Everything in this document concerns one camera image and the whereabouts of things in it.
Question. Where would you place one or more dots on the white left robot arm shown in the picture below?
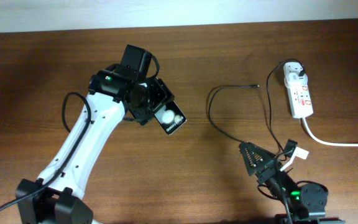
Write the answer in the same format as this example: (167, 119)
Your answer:
(57, 194)

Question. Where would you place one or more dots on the white USB charger plug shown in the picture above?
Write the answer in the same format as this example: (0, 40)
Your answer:
(294, 75)

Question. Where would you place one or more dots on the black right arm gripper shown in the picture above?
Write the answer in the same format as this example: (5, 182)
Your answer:
(268, 160)

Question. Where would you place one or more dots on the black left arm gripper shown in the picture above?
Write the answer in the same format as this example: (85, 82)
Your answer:
(161, 93)

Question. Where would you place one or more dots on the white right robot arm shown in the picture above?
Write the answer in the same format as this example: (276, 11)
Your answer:
(304, 201)

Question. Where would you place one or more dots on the black Galaxy flip phone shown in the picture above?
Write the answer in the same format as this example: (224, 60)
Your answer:
(170, 117)

